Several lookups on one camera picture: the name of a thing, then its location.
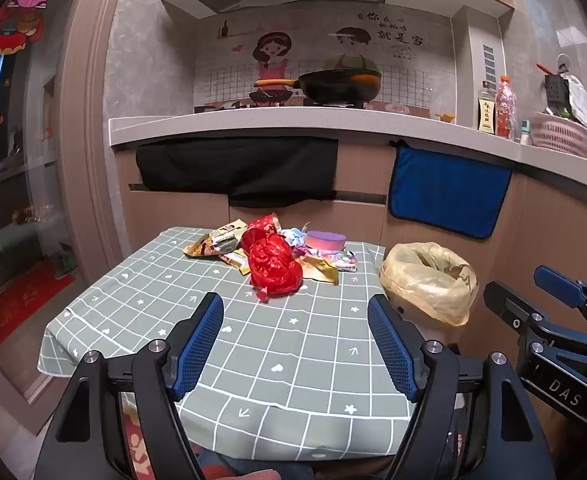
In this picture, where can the red doormat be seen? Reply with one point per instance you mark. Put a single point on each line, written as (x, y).
(13, 310)

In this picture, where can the gas stove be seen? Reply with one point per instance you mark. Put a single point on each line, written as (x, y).
(273, 99)

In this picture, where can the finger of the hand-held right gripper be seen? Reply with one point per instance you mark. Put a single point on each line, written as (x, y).
(506, 305)
(558, 284)

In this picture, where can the red plastic bag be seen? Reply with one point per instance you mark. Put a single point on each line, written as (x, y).
(273, 265)

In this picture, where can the purple sponge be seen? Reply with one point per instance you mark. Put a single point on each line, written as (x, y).
(323, 237)

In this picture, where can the small yellow dish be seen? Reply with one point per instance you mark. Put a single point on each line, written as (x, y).
(446, 118)

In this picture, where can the trash bin with yellow liner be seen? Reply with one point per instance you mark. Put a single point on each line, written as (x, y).
(423, 285)

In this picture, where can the orange-capped plastic bottle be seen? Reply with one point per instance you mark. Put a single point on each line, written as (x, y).
(506, 110)

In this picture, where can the green checked tablecloth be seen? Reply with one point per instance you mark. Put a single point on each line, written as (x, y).
(283, 340)

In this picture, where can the wooden kitchen cabinet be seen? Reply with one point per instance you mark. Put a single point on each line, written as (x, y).
(363, 180)

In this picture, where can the pile of snack wrappers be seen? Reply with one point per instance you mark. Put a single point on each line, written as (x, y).
(208, 246)

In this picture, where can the black cloth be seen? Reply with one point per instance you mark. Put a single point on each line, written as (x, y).
(233, 170)

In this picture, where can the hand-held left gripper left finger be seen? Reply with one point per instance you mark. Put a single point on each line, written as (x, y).
(198, 347)

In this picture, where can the white vented column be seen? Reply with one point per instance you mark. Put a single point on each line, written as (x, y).
(468, 60)

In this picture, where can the clear bottle with yellow label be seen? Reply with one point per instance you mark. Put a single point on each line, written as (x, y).
(487, 115)

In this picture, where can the white plastic bag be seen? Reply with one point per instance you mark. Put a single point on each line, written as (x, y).
(583, 105)

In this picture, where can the blue towel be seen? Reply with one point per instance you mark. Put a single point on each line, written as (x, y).
(443, 190)

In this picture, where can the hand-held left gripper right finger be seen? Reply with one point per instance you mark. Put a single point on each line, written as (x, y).
(392, 347)

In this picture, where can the pink plastic basket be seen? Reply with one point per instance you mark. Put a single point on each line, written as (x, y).
(558, 135)

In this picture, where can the small white bottle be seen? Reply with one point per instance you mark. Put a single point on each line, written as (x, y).
(525, 135)

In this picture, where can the black wok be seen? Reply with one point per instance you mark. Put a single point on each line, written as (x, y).
(338, 87)

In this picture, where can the cartoon wall sticker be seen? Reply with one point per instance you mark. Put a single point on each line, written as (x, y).
(273, 50)

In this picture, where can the pink bowl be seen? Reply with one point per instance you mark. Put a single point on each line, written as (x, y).
(397, 108)

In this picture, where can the black utensil holder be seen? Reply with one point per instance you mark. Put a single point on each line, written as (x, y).
(556, 92)

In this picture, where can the red paper door decoration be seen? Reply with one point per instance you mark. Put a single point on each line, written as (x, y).
(23, 25)

